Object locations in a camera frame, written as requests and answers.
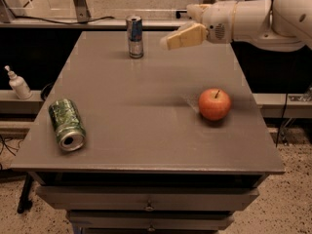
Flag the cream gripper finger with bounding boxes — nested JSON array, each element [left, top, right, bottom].
[[160, 21, 208, 50], [186, 4, 211, 20]]

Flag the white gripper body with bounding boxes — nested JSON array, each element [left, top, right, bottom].
[[202, 1, 237, 44]]

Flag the blue silver redbull can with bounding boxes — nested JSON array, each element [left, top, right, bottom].
[[126, 15, 143, 59]]

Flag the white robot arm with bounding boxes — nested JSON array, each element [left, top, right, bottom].
[[160, 0, 312, 52]]

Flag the red apple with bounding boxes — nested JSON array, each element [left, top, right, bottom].
[[198, 88, 231, 121]]

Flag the green crushed soda can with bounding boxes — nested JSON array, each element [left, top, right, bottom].
[[48, 98, 86, 152]]

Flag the grey drawer cabinet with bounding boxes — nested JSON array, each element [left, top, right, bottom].
[[13, 31, 284, 234]]

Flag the top grey drawer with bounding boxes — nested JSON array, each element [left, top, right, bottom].
[[37, 186, 259, 212]]

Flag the grey drawer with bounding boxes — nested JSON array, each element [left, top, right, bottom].
[[37, 186, 259, 212], [67, 211, 234, 231]]

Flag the white pump bottle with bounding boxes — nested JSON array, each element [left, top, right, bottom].
[[5, 65, 32, 99]]

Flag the black stand leg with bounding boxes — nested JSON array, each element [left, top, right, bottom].
[[17, 175, 33, 214]]

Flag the left metal bracket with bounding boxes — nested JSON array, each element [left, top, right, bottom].
[[73, 0, 91, 23]]

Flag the black cable on rail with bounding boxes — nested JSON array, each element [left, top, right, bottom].
[[0, 0, 115, 25]]

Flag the black cables on floor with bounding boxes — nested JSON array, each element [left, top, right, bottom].
[[0, 135, 23, 158]]

